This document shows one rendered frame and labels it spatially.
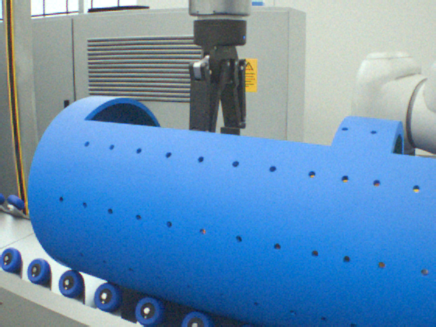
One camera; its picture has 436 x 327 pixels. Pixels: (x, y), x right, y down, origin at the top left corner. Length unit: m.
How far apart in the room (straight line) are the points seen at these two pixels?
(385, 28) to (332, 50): 0.39
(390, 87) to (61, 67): 1.83
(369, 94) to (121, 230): 0.63
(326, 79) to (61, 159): 2.76
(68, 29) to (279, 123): 1.15
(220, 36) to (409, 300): 0.40
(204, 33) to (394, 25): 2.67
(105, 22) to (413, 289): 2.06
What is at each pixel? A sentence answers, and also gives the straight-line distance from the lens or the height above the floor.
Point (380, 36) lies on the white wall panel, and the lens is 3.25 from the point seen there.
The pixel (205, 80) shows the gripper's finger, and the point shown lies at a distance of 0.62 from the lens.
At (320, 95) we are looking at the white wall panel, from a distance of 3.30.
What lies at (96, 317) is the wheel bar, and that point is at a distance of 0.74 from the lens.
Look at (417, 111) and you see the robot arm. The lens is 0.97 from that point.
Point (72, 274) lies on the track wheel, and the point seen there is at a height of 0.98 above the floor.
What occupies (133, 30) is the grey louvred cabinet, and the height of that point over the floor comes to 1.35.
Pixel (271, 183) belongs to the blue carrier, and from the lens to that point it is 0.49.
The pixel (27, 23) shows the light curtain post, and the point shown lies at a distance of 1.38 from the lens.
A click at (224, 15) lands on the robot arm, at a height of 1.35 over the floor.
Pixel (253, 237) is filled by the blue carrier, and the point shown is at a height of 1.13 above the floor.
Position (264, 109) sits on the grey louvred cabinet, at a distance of 2.06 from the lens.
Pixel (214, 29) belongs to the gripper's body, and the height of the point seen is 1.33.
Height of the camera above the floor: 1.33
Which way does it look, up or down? 16 degrees down
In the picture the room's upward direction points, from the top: straight up
